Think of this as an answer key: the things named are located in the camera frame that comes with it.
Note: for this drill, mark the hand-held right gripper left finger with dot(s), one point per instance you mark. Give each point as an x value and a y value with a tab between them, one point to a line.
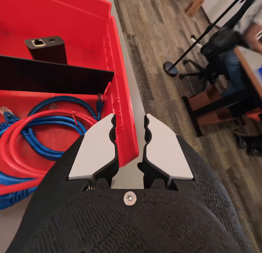
94	150

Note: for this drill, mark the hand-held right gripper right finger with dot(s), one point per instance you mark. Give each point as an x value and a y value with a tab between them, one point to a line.
165	152

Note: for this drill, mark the black network adapter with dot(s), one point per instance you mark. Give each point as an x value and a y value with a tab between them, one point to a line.
49	52

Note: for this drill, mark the red plastic bin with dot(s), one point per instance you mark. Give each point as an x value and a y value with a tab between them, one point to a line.
61	15

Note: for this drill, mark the cardboard box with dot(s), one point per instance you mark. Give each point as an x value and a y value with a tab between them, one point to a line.
204	101

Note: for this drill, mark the black round-base stand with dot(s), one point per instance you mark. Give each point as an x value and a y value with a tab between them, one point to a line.
170	69

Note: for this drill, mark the black bin divider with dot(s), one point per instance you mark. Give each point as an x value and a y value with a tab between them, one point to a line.
51	77

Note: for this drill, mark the black shoe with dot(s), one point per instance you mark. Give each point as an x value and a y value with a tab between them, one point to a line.
251	142

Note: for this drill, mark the black office chair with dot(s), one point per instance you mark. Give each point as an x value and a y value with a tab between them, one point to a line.
221	40

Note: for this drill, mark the wooden table black frame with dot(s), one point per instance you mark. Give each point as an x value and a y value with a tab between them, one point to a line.
247	73

